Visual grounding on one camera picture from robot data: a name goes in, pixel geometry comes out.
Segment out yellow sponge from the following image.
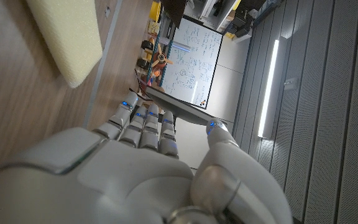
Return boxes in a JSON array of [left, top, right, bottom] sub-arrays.
[[26, 0, 104, 89]]

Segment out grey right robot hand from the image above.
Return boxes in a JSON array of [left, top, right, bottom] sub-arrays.
[[0, 91, 293, 224]]

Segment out whiteboard with writing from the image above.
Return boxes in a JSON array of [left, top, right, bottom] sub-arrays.
[[161, 17, 224, 110]]

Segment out long ceiling light strip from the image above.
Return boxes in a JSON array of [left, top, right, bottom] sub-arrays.
[[257, 39, 280, 139]]

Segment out wooden toy airplane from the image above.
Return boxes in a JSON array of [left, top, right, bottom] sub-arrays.
[[135, 36, 174, 82]]

